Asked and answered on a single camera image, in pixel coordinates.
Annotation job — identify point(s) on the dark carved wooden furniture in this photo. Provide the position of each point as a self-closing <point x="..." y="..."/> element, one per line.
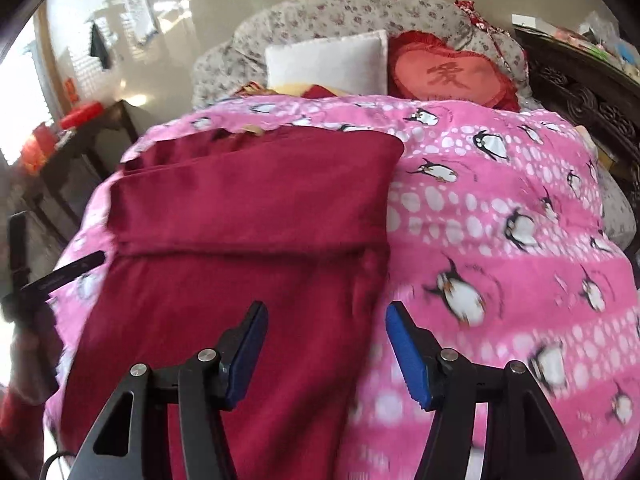
<point x="590" y="97"/>

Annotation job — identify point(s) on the red heart-shaped pillow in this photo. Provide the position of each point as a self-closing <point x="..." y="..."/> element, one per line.
<point x="450" y="75"/>

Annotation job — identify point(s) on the pile of colourful packets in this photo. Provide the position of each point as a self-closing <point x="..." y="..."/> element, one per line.
<point x="595" y="40"/>

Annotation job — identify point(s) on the white wall paper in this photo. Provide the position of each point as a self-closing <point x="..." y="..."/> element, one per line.
<point x="139" y="12"/>

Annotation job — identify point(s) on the floral bed headboard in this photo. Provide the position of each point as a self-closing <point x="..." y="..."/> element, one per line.
<point x="310" y="15"/>

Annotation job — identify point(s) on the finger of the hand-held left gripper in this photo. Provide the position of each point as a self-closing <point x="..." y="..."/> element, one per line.
<point x="65" y="274"/>

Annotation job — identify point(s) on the dark wooden table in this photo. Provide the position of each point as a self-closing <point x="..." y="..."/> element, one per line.
<point x="100" y="132"/>

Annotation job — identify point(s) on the yellow cloth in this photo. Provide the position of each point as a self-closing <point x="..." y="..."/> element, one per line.
<point x="289" y="89"/>

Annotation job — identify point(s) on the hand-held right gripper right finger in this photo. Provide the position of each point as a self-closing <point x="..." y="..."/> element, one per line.
<point x="407" y="355"/>

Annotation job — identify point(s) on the red box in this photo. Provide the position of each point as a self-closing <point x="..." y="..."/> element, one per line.
<point x="80" y="115"/>
<point x="37" y="147"/>

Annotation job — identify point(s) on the white pillow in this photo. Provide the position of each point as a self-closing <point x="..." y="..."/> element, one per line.
<point x="325" y="62"/>

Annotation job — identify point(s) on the person's left forearm red sleeve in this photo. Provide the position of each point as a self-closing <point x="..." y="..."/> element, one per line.
<point x="15" y="430"/>

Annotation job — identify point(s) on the red patterned cloth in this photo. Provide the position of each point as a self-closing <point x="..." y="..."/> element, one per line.
<point x="475" y="15"/>

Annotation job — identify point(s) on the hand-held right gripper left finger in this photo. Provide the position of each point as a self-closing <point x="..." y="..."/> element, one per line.
<point x="246" y="355"/>

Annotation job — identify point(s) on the pink penguin print blanket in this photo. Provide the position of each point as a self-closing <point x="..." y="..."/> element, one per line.
<point x="500" y="260"/>

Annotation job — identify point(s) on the dark red garment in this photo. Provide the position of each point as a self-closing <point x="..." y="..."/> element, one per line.
<point x="225" y="220"/>

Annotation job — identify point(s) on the dark hanging garment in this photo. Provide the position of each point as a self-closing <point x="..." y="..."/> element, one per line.
<point x="100" y="45"/>

